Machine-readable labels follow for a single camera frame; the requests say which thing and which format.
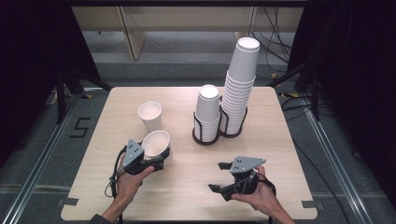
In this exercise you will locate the metal floor rail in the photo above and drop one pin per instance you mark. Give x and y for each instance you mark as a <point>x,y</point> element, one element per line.
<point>37,174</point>
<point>336,161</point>

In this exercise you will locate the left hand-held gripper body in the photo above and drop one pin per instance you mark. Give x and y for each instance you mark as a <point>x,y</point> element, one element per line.
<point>134,152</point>

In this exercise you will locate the short stack of white cups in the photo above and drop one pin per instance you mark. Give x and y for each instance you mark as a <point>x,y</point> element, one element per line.
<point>207,107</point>

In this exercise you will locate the single white paper cup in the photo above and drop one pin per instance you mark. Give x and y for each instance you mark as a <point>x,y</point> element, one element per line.
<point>155,143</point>
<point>152,118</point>

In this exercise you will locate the black tape floor mark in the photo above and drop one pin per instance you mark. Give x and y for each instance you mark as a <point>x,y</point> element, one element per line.
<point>80,127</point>

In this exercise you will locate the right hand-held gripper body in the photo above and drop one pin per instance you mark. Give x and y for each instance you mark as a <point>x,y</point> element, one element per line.
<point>247,164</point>

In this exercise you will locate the person's left hand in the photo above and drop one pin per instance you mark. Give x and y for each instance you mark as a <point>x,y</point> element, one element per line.
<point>129,185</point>

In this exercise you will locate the black metal stand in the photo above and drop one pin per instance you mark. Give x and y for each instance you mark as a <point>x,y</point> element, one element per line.
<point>60,96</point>
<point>315,93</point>

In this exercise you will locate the tall stack of white cups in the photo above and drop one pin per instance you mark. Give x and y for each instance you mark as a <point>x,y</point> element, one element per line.
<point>240,81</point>

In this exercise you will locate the yellow tape piece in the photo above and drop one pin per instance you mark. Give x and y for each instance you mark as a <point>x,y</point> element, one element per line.
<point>274,75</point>
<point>88,96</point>
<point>293,95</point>

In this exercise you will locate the person's right hand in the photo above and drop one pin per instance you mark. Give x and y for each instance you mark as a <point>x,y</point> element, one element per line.
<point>261,196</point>

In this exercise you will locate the beige wooden shelf unit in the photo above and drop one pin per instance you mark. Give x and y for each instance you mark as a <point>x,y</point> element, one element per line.
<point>134,37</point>

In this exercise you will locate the black tape piece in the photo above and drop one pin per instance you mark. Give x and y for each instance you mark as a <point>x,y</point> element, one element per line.
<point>311,204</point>
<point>67,201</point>

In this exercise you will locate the dark curtain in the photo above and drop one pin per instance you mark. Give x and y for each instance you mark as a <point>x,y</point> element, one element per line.
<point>31,62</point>
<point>358,77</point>

